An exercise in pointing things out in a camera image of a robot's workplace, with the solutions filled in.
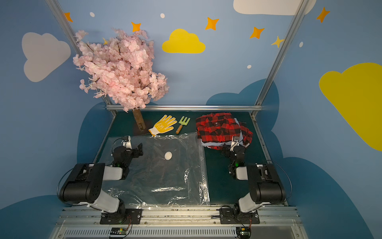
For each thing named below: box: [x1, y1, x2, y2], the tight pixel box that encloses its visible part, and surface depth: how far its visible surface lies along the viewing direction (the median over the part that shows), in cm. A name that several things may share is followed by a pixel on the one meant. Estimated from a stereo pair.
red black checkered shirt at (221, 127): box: [195, 112, 254, 150], surface depth 98 cm
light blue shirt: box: [200, 118, 244, 147], surface depth 95 cm
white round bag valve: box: [163, 150, 173, 161], surface depth 98 cm
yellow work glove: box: [148, 114, 178, 137], surface depth 116 cm
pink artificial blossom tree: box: [73, 28, 170, 131], surface depth 69 cm
